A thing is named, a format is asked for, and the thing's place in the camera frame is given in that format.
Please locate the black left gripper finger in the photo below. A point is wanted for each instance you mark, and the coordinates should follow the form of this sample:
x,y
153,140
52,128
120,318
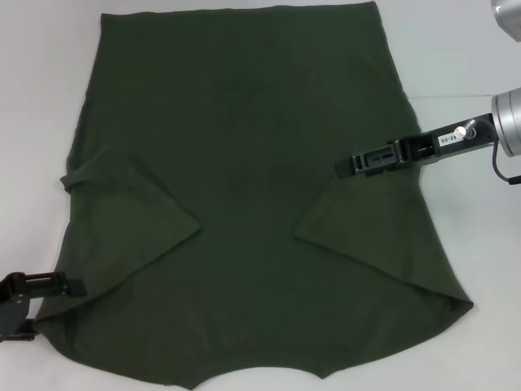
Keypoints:
x,y
45,283
27,329

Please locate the dark green t-shirt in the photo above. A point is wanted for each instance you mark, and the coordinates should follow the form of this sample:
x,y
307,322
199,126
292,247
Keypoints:
x,y
252,163

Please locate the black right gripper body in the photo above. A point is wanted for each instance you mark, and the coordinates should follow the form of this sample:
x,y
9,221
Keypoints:
x,y
452,142

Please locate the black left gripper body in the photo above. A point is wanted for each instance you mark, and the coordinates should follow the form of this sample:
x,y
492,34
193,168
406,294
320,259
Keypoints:
x,y
12,313

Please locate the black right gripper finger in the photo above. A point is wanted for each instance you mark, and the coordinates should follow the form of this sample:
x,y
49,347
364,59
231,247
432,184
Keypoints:
x,y
378,172
374,159

